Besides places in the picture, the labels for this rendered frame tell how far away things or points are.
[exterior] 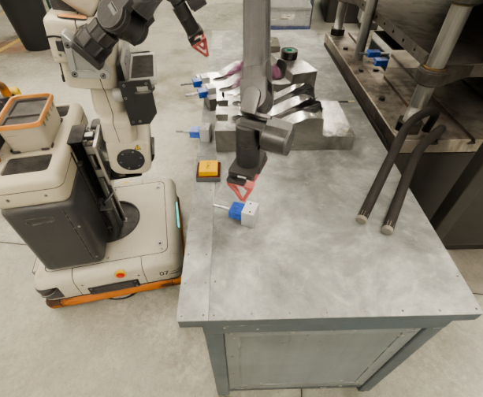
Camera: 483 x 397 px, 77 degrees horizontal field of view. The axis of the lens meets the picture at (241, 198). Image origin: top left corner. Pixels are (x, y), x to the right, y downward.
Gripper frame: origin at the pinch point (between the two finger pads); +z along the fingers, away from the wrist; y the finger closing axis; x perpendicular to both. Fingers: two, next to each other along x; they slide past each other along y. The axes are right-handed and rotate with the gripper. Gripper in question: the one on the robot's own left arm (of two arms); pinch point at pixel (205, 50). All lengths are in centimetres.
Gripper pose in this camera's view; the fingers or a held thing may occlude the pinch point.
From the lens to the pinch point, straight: 144.3
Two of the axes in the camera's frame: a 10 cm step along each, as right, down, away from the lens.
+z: 4.4, 5.6, 7.0
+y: -2.1, -7.0, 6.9
